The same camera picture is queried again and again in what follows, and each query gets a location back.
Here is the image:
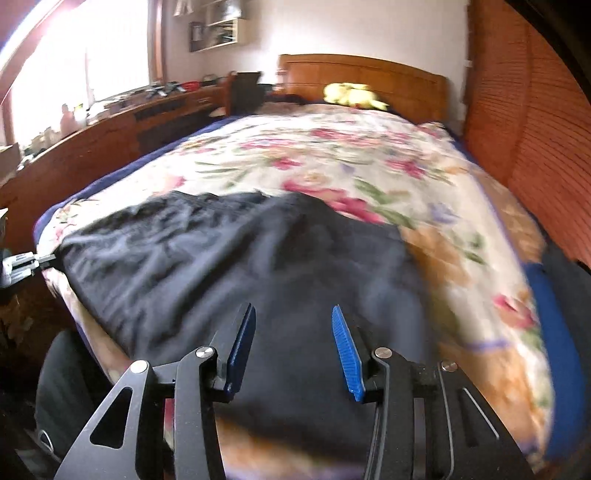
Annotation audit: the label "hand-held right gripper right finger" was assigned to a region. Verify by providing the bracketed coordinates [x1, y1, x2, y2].
[331, 305, 536, 480]

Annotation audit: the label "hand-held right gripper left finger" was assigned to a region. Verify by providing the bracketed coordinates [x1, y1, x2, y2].
[55, 302, 257, 480]

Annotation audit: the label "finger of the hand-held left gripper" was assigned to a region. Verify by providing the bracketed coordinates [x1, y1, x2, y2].
[2, 251, 58, 269]
[0, 267, 40, 289]

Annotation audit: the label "black jacket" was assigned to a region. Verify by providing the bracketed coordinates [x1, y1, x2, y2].
[55, 190, 431, 445]

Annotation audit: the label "cardboard box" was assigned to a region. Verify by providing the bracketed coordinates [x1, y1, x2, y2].
[0, 143, 22, 182]

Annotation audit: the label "long wooden desk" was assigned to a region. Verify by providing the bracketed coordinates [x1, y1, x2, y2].
[0, 83, 232, 252]

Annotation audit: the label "person's dark pants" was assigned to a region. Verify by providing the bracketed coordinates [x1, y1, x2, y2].
[34, 329, 122, 464]

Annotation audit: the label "pink bottle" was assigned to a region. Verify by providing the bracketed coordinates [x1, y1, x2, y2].
[59, 104, 78, 136]

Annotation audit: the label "floral blanket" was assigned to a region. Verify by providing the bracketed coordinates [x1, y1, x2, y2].
[39, 104, 555, 480]

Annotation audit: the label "window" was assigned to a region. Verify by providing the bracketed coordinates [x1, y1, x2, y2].
[8, 0, 160, 141]

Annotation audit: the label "blue bed sheet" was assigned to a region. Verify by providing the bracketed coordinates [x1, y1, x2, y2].
[526, 263, 588, 462]

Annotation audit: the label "grey toy model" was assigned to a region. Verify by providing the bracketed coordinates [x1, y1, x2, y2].
[144, 82, 186, 99]

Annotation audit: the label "dark cloth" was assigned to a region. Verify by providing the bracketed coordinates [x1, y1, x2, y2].
[539, 244, 591, 298]

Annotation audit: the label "wooden chair with dark cloth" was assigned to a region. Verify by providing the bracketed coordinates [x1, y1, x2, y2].
[224, 71, 267, 117]

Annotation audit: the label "yellow plush toy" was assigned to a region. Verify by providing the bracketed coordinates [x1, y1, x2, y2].
[323, 83, 389, 111]

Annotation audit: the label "wooden headboard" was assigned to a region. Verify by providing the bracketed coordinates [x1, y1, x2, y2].
[277, 54, 450, 125]

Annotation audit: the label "wooden wardrobe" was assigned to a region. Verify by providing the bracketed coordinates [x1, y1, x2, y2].
[464, 0, 591, 269]

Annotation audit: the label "white wall shelf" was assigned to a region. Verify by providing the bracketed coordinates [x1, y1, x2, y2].
[188, 0, 248, 52]

